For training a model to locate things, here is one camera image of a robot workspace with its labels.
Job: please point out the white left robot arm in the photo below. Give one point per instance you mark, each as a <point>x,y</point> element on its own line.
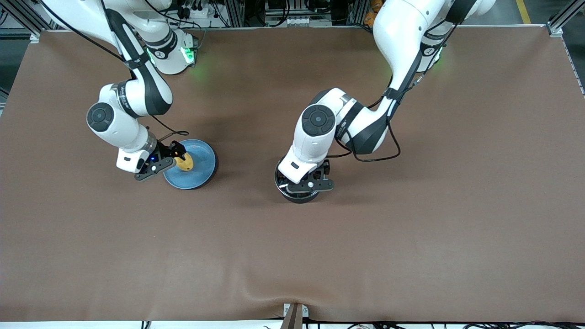
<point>315,137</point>

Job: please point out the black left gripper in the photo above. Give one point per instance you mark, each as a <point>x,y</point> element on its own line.
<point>321,170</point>

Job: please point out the blue round plate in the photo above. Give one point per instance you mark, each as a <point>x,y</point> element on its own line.
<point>201,169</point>

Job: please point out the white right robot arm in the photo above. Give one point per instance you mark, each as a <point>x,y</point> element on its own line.
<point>114,123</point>

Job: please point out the brown table cover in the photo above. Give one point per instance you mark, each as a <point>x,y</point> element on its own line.
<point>292,256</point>

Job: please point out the aluminium frame profile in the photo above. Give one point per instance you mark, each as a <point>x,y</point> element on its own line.
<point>27,18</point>
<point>564,18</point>

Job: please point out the white terminal strip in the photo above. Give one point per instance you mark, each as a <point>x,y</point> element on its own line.
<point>301,21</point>

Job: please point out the bag of orange buns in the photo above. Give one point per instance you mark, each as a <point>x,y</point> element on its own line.
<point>372,11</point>

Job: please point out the white power strip with plugs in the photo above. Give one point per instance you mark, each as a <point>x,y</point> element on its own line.
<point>196,9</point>

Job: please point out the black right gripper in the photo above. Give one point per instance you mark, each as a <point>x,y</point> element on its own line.
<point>165,150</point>

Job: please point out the yellow potato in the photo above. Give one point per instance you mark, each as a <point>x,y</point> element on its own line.
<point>186,163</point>

